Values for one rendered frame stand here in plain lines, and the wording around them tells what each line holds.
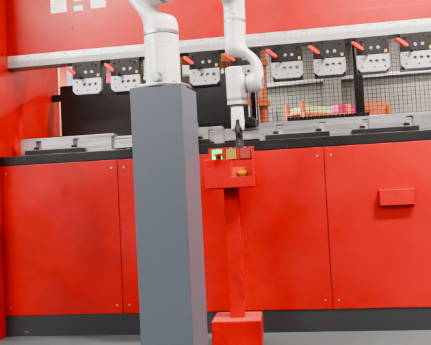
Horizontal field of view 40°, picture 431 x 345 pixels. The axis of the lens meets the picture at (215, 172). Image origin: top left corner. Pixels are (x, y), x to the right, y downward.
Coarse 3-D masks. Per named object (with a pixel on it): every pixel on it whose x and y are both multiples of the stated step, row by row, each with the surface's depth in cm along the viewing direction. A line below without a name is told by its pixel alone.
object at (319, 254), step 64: (64, 192) 285; (128, 192) 280; (256, 192) 271; (320, 192) 267; (64, 256) 284; (128, 256) 279; (256, 256) 270; (320, 256) 266; (384, 256) 262; (64, 320) 283; (128, 320) 278; (320, 320) 265; (384, 320) 261
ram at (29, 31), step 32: (32, 0) 303; (128, 0) 295; (192, 0) 290; (256, 0) 286; (288, 0) 283; (320, 0) 281; (352, 0) 279; (384, 0) 276; (416, 0) 274; (32, 32) 303; (64, 32) 300; (96, 32) 297; (128, 32) 295; (192, 32) 290; (256, 32) 285; (352, 32) 278; (384, 32) 276; (32, 64) 302; (64, 64) 302
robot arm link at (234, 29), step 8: (224, 24) 245; (232, 24) 242; (240, 24) 243; (224, 32) 245; (232, 32) 242; (240, 32) 243; (224, 40) 245; (232, 40) 242; (240, 40) 242; (232, 48) 242; (240, 48) 241; (232, 56) 247; (240, 56) 243; (248, 56) 240; (256, 56) 241; (256, 64) 239; (256, 72) 239; (248, 80) 239; (256, 80) 239; (248, 88) 240; (256, 88) 240
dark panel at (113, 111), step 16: (144, 80) 349; (224, 80) 341; (64, 96) 356; (112, 96) 351; (128, 96) 350; (208, 96) 342; (224, 96) 341; (64, 112) 355; (80, 112) 354; (96, 112) 352; (112, 112) 351; (128, 112) 349; (208, 112) 342; (224, 112) 341; (64, 128) 355; (80, 128) 354; (96, 128) 352; (112, 128) 351; (128, 128) 349
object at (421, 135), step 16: (208, 144) 275; (224, 144) 274; (256, 144) 272; (272, 144) 271; (288, 144) 270; (304, 144) 269; (320, 144) 268; (336, 144) 266; (0, 160) 291; (16, 160) 290; (32, 160) 288; (48, 160) 287; (64, 160) 286; (80, 160) 285
